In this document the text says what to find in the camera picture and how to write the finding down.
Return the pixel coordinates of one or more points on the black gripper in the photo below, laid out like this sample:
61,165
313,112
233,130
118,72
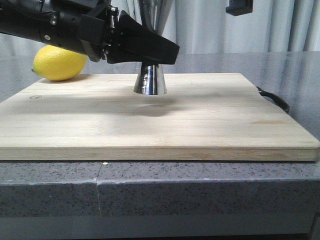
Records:
76,25

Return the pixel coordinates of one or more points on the steel double jigger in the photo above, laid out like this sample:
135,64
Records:
153,15

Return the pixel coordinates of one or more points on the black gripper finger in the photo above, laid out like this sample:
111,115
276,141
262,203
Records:
129,41
239,7

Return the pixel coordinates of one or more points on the wooden cutting board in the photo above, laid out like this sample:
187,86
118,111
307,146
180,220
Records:
203,116

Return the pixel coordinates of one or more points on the grey curtain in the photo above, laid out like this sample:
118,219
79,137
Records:
204,27

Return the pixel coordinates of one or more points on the yellow lemon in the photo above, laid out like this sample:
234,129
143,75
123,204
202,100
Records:
58,64

